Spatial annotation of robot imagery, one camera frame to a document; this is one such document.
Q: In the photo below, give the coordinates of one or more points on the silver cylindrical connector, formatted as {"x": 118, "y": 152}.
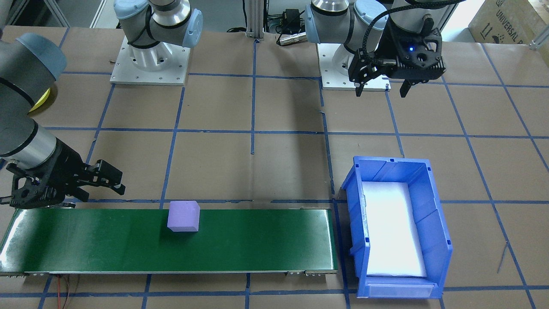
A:
{"x": 294, "y": 37}

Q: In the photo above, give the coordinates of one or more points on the blue plastic storage bin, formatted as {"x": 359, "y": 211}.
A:
{"x": 433, "y": 240}

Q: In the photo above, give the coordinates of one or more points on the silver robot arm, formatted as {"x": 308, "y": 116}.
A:
{"x": 330, "y": 21}
{"x": 21, "y": 86}

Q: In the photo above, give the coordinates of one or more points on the green conveyor belt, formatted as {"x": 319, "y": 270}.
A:
{"x": 128, "y": 244}

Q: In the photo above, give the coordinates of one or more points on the yellow plate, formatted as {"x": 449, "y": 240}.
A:
{"x": 45, "y": 101}

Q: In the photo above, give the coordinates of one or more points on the brown cardboard box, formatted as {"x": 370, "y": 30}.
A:
{"x": 514, "y": 17}

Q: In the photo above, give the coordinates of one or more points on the purple foam block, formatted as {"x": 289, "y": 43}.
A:
{"x": 184, "y": 216}

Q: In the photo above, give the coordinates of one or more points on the white foam pad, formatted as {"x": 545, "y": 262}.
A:
{"x": 392, "y": 231}

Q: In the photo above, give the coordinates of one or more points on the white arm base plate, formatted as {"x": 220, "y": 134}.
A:
{"x": 334, "y": 81}
{"x": 171, "y": 77}

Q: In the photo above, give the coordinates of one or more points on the black power adapter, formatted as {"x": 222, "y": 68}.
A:
{"x": 291, "y": 17}

